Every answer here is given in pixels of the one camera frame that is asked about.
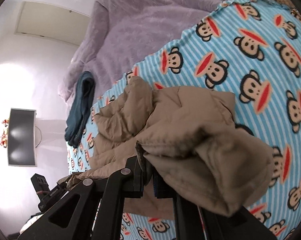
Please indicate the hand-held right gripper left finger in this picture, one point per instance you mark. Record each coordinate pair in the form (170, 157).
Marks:
(130, 177)

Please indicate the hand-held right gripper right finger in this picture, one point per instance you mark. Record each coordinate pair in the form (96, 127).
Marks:
(163, 190)

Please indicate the tan puffer jacket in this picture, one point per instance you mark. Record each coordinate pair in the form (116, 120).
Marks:
(203, 142)

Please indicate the red flower decoration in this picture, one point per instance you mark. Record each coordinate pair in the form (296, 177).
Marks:
(5, 132)

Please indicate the blue jeans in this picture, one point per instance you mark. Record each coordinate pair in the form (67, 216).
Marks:
(80, 110)

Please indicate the striped monkey print blanket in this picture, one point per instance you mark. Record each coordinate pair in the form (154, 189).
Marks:
(253, 67)

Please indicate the purple fleece duvet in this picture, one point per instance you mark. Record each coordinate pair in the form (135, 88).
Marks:
(140, 22)

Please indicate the white door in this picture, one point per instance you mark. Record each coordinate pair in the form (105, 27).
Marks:
(53, 22)

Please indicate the wall television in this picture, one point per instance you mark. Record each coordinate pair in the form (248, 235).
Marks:
(21, 137)

